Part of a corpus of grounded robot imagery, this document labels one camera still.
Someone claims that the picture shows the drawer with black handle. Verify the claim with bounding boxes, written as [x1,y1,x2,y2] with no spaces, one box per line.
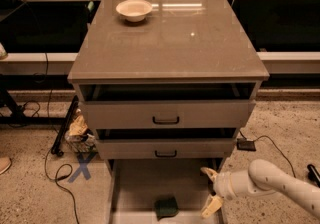
[96,128,235,159]
[80,84,255,129]

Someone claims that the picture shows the crumpled bag beside cabinet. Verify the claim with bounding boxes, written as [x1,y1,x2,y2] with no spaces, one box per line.
[64,109,96,153]

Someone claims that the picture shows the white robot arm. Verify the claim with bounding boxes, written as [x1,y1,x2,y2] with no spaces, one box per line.
[201,159,320,219]

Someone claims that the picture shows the top drawer with black handle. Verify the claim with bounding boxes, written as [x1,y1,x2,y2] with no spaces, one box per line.
[80,84,255,129]

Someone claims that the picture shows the black floor cable left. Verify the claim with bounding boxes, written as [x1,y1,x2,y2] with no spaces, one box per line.
[43,52,81,224]

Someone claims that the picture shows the black device right edge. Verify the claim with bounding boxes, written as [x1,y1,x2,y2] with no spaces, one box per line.
[307,164,320,188]

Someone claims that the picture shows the blue tape cross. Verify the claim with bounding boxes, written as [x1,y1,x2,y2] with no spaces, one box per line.
[68,152,96,183]

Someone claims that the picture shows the white ceramic bowl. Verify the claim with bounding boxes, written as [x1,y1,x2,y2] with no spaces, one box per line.
[116,0,152,22]

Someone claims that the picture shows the black cable right floor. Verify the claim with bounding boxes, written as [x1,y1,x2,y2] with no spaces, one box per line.
[239,129,298,179]

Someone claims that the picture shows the grey drawer cabinet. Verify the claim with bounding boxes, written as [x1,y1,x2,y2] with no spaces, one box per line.
[67,0,270,224]

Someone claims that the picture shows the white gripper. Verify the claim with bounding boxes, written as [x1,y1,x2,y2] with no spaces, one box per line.
[200,167,256,218]

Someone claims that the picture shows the middle drawer with black handle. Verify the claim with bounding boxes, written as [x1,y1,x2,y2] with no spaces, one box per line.
[96,128,235,159]

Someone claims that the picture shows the green sponge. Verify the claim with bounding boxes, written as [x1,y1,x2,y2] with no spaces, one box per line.
[154,197,179,220]

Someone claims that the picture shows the black leaning bar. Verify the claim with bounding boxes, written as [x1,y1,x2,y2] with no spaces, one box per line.
[51,96,78,157]

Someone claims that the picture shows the open bottom drawer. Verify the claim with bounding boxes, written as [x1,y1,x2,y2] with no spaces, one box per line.
[107,159,225,224]

